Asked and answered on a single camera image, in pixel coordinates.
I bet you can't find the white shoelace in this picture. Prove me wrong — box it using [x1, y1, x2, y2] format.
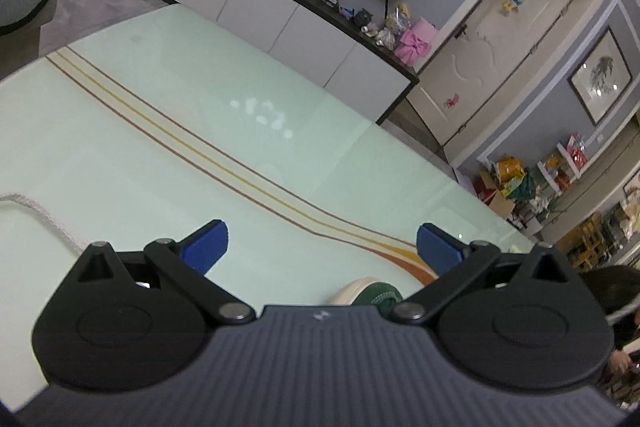
[1, 193, 88, 256]

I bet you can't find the green canvas sneaker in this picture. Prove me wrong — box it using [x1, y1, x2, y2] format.
[329, 277, 402, 317]

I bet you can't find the person's right hand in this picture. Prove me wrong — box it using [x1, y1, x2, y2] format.
[608, 350, 634, 376]

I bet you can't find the wooden chair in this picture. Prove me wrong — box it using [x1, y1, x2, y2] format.
[556, 211, 608, 272]

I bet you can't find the cardboard boxes and bags pile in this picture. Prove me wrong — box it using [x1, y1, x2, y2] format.
[473, 156, 537, 220]

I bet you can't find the framed ink painting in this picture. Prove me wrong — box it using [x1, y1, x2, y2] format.
[568, 27, 631, 126]

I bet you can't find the white interior door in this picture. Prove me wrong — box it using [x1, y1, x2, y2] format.
[409, 0, 572, 143]

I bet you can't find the flower bouquet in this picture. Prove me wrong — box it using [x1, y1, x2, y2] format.
[374, 3, 411, 51]

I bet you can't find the white TV cabinet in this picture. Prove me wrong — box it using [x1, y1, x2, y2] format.
[171, 0, 418, 122]

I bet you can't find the white wall shelf with items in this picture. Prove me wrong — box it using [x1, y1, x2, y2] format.
[537, 134, 588, 196]

